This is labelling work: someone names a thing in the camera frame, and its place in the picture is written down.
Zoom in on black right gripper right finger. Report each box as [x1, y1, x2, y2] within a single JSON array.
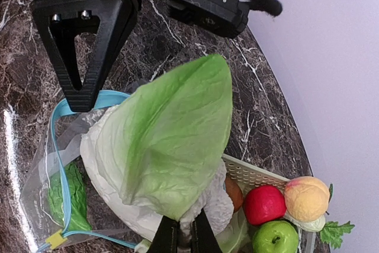
[[191, 209, 222, 253]]

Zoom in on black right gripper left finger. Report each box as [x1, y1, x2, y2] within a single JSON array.
[[149, 216, 180, 253]]

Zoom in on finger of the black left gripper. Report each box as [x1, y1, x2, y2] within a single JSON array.
[[118, 0, 142, 46], [32, 0, 123, 112]]

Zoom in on round red fruit toy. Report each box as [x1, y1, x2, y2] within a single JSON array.
[[243, 185, 287, 226]]

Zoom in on green leafy vegetable toy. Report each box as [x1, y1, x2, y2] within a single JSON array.
[[48, 162, 92, 231]]

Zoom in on white green cabbage toy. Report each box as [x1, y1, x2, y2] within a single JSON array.
[[80, 55, 233, 241]]

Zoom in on yellow peach toy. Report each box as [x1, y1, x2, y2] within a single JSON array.
[[284, 176, 330, 222]]

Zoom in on clear zip bag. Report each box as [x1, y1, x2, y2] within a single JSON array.
[[20, 90, 151, 252]]

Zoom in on brown potato toy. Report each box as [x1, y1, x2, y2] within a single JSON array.
[[224, 175, 243, 213]]

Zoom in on pale green perforated basket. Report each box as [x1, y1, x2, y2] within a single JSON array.
[[220, 153, 317, 253]]

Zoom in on white radish with leaves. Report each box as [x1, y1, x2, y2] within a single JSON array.
[[284, 184, 355, 249]]

